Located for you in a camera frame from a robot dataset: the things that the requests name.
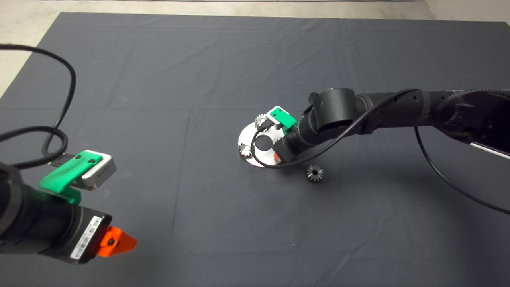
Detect dark grey table cloth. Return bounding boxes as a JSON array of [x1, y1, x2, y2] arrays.
[[0, 12, 510, 287]]

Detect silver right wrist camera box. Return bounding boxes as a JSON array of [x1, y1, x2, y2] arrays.
[[266, 106, 285, 130]]

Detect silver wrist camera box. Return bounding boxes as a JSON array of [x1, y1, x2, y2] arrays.
[[266, 106, 285, 130], [74, 153, 117, 190]]

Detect green right camera mount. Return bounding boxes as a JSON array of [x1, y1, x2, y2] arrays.
[[269, 108, 298, 132]]

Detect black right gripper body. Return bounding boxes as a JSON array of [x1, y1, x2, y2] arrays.
[[273, 127, 315, 163]]

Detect black camera cable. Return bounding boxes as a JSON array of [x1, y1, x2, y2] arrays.
[[251, 88, 510, 216], [0, 44, 77, 170]]

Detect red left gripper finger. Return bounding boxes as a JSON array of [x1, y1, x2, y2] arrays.
[[100, 226, 138, 258]]

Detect black right camera cable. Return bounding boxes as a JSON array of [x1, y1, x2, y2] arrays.
[[251, 88, 510, 216]]

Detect round metal plate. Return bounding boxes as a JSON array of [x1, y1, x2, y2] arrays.
[[238, 122, 288, 168]]

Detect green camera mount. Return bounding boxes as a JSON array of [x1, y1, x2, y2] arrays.
[[39, 151, 103, 204], [269, 108, 298, 132]]

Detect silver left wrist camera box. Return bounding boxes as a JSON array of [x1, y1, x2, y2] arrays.
[[74, 153, 117, 190]]

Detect black left camera cable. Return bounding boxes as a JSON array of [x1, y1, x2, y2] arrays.
[[0, 44, 77, 170]]

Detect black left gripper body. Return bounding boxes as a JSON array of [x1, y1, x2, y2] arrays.
[[38, 201, 113, 265]]

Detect green left camera mount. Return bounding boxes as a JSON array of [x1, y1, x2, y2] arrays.
[[39, 151, 103, 204]]

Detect smaller steel gear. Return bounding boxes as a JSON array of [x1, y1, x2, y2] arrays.
[[306, 164, 324, 183]]

